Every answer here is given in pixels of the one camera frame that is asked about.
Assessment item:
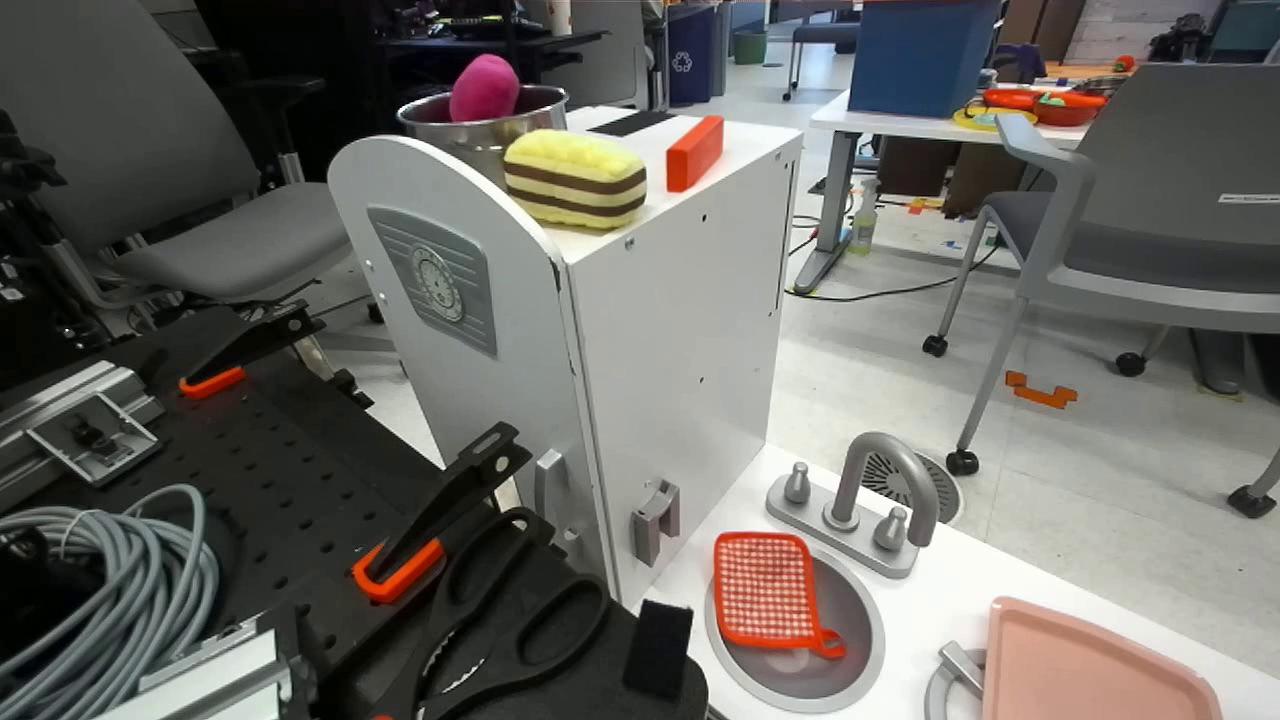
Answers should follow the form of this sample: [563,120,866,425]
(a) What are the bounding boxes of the white toy kitchen cabinet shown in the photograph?
[324,99,806,614]

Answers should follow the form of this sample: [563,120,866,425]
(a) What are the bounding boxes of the gray toy faucet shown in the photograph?
[764,430,947,580]

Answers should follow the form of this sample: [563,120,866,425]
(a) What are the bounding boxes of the silver metal pot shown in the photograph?
[393,79,573,185]

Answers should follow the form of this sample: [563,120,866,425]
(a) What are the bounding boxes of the pink plush toy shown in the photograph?
[445,53,526,124]

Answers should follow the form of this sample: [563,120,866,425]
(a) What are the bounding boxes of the white toy kitchen counter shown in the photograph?
[636,438,1280,720]

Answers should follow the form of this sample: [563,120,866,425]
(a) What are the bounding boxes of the orange toy tray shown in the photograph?
[979,79,1111,133]

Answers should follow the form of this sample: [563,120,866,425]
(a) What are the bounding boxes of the gray cabinet door latch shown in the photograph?
[630,477,683,566]

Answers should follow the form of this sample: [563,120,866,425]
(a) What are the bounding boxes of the orange rectangular block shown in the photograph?
[666,111,730,198]

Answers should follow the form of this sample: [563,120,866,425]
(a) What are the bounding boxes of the orange mesh pad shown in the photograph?
[707,529,852,665]

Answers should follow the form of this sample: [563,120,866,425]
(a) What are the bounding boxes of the clear spray bottle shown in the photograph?
[846,172,887,260]

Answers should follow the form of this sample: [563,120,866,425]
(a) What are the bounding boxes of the black scissors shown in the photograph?
[409,504,617,720]

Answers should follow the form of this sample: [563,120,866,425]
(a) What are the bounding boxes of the blue recycling bin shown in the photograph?
[659,0,733,111]

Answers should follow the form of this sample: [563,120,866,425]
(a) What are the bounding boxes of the white office table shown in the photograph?
[786,90,1093,302]

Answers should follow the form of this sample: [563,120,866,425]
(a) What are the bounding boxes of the black perforated breadboard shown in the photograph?
[71,349,450,674]

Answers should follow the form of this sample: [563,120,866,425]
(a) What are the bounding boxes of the blue storage bin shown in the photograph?
[847,0,1008,120]

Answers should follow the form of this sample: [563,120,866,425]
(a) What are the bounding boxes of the gray padded office chair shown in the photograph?
[0,0,362,313]

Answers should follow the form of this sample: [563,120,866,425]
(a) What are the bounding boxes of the pink plastic tray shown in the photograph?
[979,592,1228,720]

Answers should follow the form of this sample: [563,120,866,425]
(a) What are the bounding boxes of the gray plastic rolling chair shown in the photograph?
[919,57,1280,522]

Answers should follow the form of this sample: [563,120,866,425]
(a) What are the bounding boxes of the black clamp orange handle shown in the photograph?
[347,422,535,610]
[177,302,330,405]

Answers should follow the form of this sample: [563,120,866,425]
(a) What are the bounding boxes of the black floor cable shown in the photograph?
[797,225,1008,310]

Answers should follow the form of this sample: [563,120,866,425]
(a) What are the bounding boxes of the gray coiled cable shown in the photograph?
[0,481,226,720]

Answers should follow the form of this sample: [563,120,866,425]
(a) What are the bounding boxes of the aluminum extrusion rail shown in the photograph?
[0,358,146,513]
[96,616,291,720]

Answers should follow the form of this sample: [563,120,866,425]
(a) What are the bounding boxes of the silver bracket plate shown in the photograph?
[23,389,164,490]

